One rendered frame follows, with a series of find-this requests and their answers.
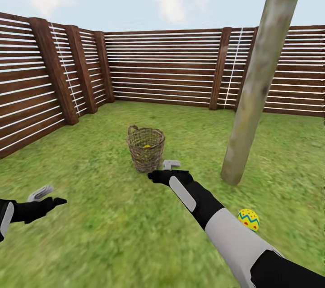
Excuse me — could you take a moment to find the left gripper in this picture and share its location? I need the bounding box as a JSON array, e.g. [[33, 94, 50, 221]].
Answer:
[[20, 197, 66, 224]]

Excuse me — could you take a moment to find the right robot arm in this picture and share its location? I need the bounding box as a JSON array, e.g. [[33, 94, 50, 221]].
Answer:
[[147, 160, 325, 288]]

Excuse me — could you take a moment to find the wicker basket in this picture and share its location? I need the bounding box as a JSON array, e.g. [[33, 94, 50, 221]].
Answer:
[[126, 124, 166, 174]]

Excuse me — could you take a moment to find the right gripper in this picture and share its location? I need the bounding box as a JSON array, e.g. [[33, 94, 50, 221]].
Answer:
[[147, 170, 170, 185]]

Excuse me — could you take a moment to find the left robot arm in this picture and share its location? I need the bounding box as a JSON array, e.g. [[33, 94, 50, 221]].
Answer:
[[0, 185, 66, 242]]

